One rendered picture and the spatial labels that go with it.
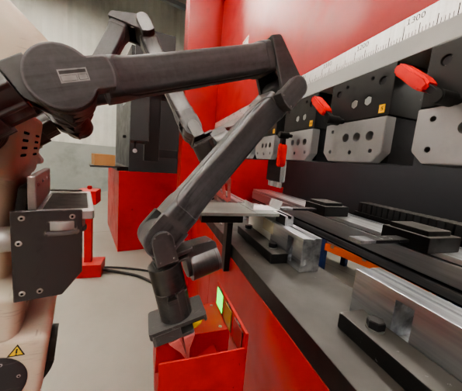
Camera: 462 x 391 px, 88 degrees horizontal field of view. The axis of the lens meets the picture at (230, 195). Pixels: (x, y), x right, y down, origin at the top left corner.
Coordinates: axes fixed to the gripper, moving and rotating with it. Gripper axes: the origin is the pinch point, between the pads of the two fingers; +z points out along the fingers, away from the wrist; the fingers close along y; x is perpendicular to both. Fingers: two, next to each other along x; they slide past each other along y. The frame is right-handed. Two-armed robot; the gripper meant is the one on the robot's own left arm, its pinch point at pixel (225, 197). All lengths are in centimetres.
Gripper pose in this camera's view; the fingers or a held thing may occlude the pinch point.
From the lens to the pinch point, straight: 80.7
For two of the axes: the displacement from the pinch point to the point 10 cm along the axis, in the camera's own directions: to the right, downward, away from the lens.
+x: -8.7, 4.5, -2.0
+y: -3.0, -1.6, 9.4
